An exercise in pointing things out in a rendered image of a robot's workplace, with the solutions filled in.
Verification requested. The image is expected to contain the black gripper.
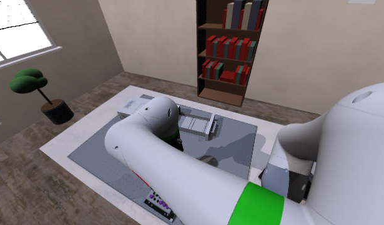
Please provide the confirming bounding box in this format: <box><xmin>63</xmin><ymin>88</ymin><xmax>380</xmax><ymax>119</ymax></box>
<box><xmin>175</xmin><ymin>142</ymin><xmax>184</xmax><ymax>152</ymax></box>

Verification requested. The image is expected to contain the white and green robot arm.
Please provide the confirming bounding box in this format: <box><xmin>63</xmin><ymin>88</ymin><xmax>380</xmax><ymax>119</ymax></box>
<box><xmin>104</xmin><ymin>82</ymin><xmax>384</xmax><ymax>225</ymax></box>

